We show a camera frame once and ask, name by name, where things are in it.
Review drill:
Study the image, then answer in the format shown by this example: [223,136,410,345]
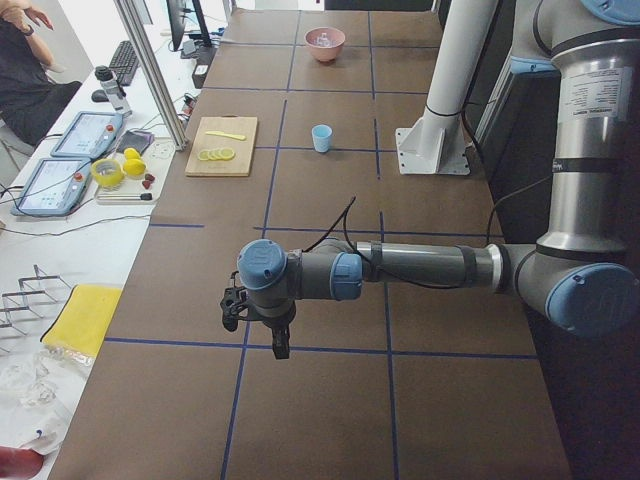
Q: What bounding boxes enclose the teach pendant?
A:
[51,111,124,160]
[10,157,92,217]

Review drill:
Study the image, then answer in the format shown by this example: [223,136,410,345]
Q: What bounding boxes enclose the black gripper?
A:
[261,312,294,359]

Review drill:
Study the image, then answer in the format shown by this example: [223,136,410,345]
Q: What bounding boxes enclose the computer monitor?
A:
[166,0,213,52]

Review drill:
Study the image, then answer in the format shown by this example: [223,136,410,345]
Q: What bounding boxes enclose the lemon slice four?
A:
[219,148,235,160]

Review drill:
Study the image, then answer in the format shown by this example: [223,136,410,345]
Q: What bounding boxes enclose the aluminium frame post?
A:
[114,0,188,151]

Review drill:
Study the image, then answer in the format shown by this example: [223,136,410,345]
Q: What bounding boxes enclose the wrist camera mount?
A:
[220,271,248,332]

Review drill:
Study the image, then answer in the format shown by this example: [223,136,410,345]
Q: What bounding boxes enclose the ice cubes in bowl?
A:
[313,31,334,48]

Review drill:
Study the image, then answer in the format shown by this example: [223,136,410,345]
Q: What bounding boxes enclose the pink bowl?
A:
[304,27,346,63]

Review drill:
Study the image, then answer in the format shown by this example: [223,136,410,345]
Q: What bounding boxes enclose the white tray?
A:
[94,173,159,205]

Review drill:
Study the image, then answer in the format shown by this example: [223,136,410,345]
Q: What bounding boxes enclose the white camera pole stand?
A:
[395,0,498,176]

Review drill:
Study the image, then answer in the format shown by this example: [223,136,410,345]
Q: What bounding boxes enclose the clear plastic bag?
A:
[1,348,93,456]

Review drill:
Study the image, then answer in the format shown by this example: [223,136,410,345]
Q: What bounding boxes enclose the whole lemon front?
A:
[122,158,146,177]

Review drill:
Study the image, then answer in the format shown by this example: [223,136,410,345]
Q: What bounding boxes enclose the lower teach pendant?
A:
[10,157,92,217]

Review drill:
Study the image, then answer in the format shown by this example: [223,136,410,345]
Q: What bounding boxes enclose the light blue cup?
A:
[311,124,333,153]

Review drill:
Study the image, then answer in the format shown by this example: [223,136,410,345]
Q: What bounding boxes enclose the whole lemon back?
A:
[123,147,141,159]

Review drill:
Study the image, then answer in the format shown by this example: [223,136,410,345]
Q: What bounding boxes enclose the upper teach pendant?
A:
[51,111,124,160]

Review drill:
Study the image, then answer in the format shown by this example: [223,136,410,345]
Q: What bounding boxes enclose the black keyboard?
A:
[109,40,139,86]

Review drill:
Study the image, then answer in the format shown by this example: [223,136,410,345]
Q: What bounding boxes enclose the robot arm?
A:
[220,1,639,359]

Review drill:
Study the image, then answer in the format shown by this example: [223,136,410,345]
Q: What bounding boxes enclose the wire rack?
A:
[1,264,72,356]

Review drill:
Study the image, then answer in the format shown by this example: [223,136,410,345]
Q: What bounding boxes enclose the person at desk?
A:
[1,1,82,147]

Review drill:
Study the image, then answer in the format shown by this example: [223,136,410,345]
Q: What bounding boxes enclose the water bottle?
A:
[94,65,132,117]

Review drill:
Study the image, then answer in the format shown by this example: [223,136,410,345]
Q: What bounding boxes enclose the bear coaster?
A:
[144,139,175,160]

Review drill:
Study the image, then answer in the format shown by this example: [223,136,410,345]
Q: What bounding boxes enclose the wooden cutting board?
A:
[185,116,258,177]

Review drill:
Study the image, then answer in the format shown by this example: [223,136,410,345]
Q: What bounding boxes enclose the whole lemon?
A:
[122,158,146,177]
[123,147,141,159]

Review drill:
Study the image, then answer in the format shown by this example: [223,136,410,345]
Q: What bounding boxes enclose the red object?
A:
[0,446,44,479]

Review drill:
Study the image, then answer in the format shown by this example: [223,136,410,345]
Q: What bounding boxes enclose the yellow cloth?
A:
[40,284,122,359]

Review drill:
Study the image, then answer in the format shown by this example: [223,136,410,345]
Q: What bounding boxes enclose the yellow tape roll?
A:
[90,158,124,188]

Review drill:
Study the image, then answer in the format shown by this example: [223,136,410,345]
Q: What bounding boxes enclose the computer mouse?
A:
[91,90,109,103]

